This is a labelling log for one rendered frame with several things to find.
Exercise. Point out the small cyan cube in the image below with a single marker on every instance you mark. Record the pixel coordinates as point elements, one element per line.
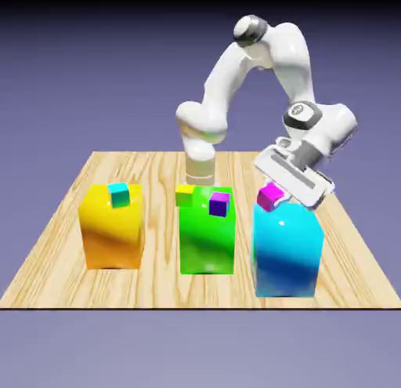
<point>119,195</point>

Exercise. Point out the small magenta cube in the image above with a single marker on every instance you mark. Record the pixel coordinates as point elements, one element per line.
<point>269,195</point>

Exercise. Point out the small yellow cube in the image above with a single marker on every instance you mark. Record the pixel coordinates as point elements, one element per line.
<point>184,195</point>

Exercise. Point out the large green box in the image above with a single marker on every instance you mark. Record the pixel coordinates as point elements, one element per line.
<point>206,237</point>

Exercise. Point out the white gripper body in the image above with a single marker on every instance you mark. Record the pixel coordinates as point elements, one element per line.
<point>293,179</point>

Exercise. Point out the large cyan box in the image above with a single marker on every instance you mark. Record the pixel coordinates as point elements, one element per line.
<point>286,253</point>

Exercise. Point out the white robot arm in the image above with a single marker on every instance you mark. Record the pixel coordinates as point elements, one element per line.
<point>283,54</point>

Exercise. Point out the large yellow box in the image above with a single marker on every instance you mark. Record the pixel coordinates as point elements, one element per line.
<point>110,234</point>

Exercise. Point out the small purple cube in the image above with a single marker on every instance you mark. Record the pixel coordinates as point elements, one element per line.
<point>218,204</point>

